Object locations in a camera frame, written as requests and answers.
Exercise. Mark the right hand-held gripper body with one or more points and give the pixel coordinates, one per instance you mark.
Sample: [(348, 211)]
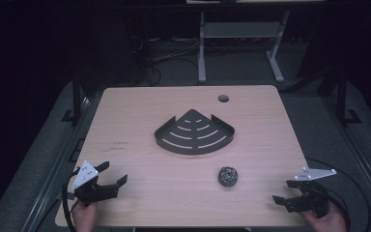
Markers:
[(312, 196)]

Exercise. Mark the black metal corner shelf rack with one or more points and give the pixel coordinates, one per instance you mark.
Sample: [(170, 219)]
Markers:
[(194, 135)]

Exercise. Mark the person's left hand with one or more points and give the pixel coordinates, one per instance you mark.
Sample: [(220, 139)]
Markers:
[(85, 216)]

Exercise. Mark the black upright post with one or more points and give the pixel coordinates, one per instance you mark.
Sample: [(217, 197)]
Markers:
[(341, 96), (76, 100)]

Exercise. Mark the grey metal desk frame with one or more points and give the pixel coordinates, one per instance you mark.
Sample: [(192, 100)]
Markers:
[(241, 30)]

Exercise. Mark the aluminium frame rail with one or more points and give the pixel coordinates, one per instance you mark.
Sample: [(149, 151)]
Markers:
[(54, 167), (357, 154)]

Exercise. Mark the steel wool scrubber ball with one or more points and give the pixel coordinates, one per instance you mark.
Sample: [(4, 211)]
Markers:
[(228, 176)]

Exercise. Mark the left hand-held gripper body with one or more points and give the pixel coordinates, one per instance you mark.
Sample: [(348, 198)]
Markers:
[(84, 175)]

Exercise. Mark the person's right hand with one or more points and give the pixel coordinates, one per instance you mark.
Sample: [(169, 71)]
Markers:
[(330, 223)]

